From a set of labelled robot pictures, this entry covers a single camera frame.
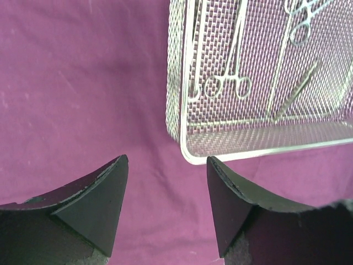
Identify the steel surgical scissors left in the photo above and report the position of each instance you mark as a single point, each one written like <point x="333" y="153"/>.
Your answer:
<point x="243" y="84"/>

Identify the purple cloth wrap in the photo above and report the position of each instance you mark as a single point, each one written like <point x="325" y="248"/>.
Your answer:
<point x="83" y="82"/>

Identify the steel tweezers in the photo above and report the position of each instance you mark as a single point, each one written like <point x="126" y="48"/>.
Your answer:
<point x="298" y="88"/>

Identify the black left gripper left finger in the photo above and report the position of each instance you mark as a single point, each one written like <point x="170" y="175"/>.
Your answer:
<point x="70" y="224"/>

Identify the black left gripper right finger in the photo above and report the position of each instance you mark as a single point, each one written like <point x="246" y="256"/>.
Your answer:
<point x="256" y="226"/>

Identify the wire mesh instrument tray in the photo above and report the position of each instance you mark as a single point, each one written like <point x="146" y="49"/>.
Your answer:
<point x="199" y="38"/>

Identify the steel forceps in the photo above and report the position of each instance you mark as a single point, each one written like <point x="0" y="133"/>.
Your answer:
<point x="296" y="6"/>
<point x="301" y="32"/>

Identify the steel forceps centre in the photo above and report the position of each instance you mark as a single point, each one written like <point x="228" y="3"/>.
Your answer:
<point x="301" y="32"/>

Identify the steel forceps right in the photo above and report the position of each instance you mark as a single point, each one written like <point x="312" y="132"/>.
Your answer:
<point x="296" y="6"/>

